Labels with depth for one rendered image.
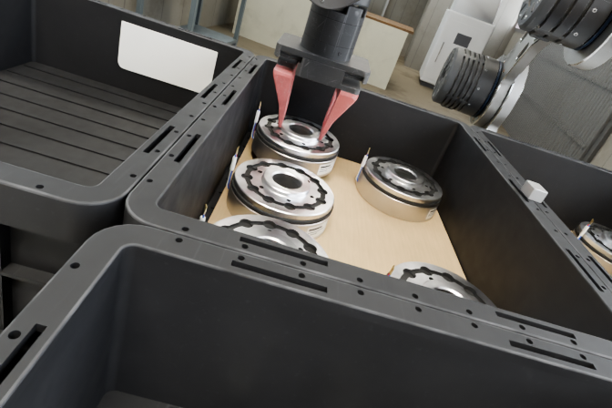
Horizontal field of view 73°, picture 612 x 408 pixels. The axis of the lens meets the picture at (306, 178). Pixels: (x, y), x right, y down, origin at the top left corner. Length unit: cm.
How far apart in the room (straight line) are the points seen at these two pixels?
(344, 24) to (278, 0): 486
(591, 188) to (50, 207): 65
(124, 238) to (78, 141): 29
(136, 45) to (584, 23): 71
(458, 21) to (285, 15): 241
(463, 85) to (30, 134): 109
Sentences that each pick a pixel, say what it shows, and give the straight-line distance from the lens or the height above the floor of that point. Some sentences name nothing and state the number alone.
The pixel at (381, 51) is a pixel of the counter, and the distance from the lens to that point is 511.
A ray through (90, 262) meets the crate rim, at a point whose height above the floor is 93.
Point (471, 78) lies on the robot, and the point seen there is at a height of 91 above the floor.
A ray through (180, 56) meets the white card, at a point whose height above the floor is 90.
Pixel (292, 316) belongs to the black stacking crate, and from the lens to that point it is 20.
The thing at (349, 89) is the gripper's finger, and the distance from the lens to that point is 44.
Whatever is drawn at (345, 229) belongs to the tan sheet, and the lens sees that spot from 43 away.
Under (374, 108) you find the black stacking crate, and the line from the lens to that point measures 57.
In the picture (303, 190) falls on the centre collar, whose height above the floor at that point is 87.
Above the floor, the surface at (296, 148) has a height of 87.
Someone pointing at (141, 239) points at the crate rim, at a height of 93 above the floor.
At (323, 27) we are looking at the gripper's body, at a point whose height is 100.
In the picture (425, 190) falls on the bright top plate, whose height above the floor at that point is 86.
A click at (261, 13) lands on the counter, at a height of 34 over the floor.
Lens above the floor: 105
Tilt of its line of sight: 27 degrees down
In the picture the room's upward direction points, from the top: 20 degrees clockwise
